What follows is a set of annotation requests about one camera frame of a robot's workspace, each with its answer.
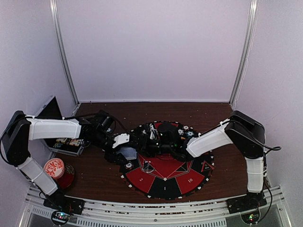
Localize aluminium frame post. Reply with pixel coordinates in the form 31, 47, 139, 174
49, 0, 79, 105
229, 0, 259, 109

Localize green chips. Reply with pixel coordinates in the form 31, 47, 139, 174
187, 131, 195, 139

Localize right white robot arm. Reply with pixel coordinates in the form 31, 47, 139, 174
141, 111, 282, 209

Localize red floral round tin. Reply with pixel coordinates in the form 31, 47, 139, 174
44, 158, 65, 180

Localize aluminium poker case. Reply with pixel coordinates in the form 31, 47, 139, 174
35, 95, 84, 157

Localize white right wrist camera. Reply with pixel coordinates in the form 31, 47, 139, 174
149, 123, 158, 140

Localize right aluminium frame post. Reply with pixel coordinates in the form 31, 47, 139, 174
229, 0, 259, 109

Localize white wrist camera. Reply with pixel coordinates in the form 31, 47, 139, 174
112, 133, 130, 148
149, 123, 158, 140

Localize front aluminium rail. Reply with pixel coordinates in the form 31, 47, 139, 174
17, 187, 294, 227

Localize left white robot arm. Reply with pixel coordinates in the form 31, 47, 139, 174
0, 111, 139, 210

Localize red gold card box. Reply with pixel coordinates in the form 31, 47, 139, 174
69, 139, 82, 147

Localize left aluminium frame post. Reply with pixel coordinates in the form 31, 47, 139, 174
49, 0, 79, 105

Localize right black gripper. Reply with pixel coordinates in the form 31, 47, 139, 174
133, 134, 174, 157

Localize blue playing card deck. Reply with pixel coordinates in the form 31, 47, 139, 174
119, 147, 137, 160

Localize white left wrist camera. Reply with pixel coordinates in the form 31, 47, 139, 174
112, 133, 130, 148

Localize black gold card box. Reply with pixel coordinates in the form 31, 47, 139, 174
56, 138, 71, 144

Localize dark red round lid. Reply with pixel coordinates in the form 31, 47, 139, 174
56, 163, 75, 189

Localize red black chips seat three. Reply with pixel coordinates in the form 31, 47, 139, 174
125, 162, 133, 170

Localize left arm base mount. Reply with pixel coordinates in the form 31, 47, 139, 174
43, 189, 85, 215

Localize round red black poker mat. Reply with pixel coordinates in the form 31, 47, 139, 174
120, 122, 214, 200

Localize white chips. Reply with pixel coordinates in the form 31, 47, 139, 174
178, 129, 184, 135

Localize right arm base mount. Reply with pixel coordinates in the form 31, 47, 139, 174
226, 196, 267, 214

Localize triangular all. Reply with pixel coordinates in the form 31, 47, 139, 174
201, 161, 214, 172

